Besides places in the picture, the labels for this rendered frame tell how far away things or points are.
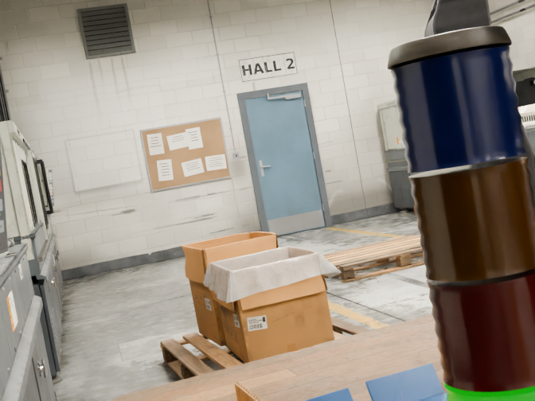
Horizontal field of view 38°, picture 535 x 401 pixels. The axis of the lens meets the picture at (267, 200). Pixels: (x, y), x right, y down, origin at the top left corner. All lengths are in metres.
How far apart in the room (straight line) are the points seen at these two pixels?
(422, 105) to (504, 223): 0.04
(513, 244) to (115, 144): 11.04
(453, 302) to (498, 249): 0.02
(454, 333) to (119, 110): 11.08
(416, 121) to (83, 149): 11.01
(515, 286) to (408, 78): 0.07
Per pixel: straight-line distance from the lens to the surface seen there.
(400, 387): 0.75
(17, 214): 5.03
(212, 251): 4.51
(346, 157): 11.98
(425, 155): 0.25
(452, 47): 0.24
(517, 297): 0.25
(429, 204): 0.25
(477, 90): 0.24
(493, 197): 0.24
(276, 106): 11.68
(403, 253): 6.96
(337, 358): 1.02
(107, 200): 11.23
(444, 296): 0.25
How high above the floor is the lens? 1.17
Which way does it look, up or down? 3 degrees down
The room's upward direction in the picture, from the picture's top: 10 degrees counter-clockwise
